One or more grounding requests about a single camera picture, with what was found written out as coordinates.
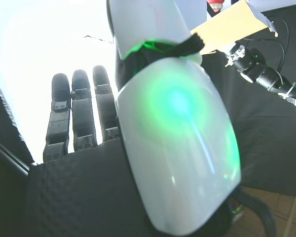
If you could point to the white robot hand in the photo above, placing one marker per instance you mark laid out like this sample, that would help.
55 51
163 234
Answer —
76 197

